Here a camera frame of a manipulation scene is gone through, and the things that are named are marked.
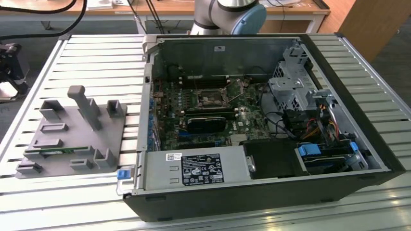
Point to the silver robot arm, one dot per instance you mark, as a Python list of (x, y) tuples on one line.
[(208, 14)]

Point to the black RAM slot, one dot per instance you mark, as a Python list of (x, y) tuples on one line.
[(206, 79), (208, 111), (207, 84), (210, 116)]

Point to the CPU socket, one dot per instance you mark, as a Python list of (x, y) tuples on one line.
[(210, 98)]

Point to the white box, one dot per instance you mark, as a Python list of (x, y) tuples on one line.
[(99, 4)]

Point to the grey plastic parts rack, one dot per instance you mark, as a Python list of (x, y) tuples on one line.
[(80, 144)]

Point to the green RAM stick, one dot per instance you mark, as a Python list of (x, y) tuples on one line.
[(68, 150)]

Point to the blue case latch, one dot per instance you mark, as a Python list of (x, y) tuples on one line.
[(124, 175)]

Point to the silver power supply with label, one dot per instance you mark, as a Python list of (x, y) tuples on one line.
[(154, 168)]

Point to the black graphics card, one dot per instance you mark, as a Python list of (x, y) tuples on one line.
[(206, 125)]

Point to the silver chipset heat sink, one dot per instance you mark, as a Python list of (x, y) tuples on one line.
[(240, 139)]

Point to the green motherboard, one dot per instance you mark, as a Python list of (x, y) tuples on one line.
[(254, 120)]

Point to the metal disk bay cage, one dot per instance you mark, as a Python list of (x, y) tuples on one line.
[(288, 93)]

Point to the black open PC case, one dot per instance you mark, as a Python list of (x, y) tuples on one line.
[(224, 204)]

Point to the black plastic shroud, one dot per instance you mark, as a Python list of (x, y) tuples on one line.
[(272, 158)]

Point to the blue disk carrier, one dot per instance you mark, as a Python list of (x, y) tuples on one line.
[(308, 151)]

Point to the wooden cabinet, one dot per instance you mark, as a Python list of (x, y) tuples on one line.
[(379, 24)]

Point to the wooden desk with white frame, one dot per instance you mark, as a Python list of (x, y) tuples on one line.
[(288, 10)]

